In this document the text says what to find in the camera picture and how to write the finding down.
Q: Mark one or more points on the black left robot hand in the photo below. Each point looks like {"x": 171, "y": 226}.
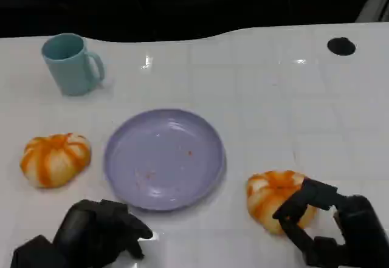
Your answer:
{"x": 91, "y": 231}

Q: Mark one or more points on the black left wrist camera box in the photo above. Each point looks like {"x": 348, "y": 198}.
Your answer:
{"x": 36, "y": 254}

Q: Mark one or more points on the pale green mug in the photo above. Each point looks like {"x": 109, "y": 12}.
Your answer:
{"x": 68, "y": 67}

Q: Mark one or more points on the orange and white bread roll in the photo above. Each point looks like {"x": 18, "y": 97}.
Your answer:
{"x": 269, "y": 195}
{"x": 54, "y": 161}

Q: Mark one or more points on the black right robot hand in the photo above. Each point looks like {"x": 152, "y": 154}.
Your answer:
{"x": 361, "y": 228}

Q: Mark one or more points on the black round table grommet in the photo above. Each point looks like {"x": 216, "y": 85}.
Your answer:
{"x": 341, "y": 46}

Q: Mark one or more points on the lilac plate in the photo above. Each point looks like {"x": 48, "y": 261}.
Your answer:
{"x": 164, "y": 158}

